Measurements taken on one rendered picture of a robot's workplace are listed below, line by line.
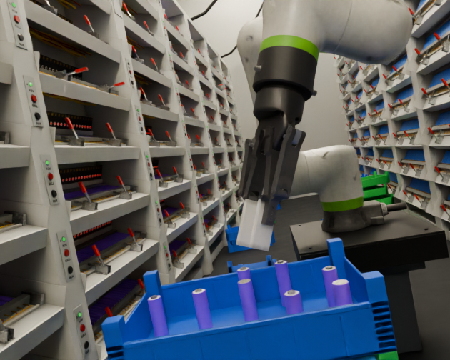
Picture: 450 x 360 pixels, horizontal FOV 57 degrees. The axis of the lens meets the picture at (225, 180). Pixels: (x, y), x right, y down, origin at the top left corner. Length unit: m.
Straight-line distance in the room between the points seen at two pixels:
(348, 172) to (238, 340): 0.86
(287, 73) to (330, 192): 0.68
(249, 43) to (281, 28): 0.44
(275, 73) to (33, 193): 0.66
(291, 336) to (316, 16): 0.45
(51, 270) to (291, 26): 0.76
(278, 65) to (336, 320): 0.36
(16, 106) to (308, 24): 0.70
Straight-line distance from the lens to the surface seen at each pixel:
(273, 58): 0.63
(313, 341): 0.47
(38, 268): 1.09
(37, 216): 1.05
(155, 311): 0.56
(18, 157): 1.02
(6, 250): 0.94
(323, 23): 0.67
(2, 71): 1.06
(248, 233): 0.62
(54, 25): 1.34
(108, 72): 1.75
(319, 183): 1.24
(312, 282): 0.65
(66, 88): 1.28
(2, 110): 1.10
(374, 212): 1.30
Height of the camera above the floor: 0.63
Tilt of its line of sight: 3 degrees down
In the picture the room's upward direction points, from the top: 11 degrees counter-clockwise
